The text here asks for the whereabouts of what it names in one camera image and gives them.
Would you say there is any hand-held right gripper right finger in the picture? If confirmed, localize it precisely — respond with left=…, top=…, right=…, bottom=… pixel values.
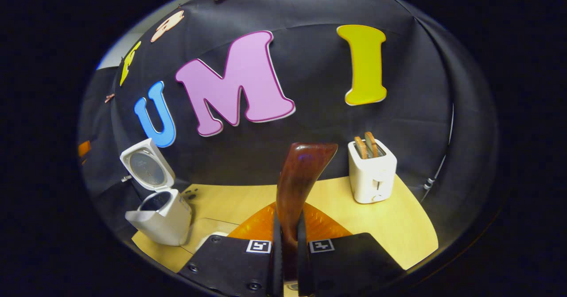
left=297, top=202, right=406, bottom=297

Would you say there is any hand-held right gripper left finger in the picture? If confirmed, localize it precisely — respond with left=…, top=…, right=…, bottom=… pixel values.
left=177, top=202, right=283, bottom=297

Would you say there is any clear plastic rice container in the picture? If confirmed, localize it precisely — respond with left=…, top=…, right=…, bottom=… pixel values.
left=181, top=217, right=242, bottom=255

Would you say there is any brown wooden spoon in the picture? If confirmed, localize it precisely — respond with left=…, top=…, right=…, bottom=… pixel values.
left=276, top=143, right=338, bottom=284

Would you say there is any white rice cooker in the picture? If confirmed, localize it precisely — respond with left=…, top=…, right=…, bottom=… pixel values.
left=120, top=138, right=193, bottom=246

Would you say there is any white toaster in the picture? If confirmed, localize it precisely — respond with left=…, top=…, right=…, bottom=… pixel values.
left=348, top=132, right=398, bottom=204

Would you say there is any black backdrop cloth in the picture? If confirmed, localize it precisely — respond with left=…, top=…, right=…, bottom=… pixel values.
left=78, top=0, right=499, bottom=244

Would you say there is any black wall cable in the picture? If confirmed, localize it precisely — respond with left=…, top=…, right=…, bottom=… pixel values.
left=423, top=104, right=455, bottom=191

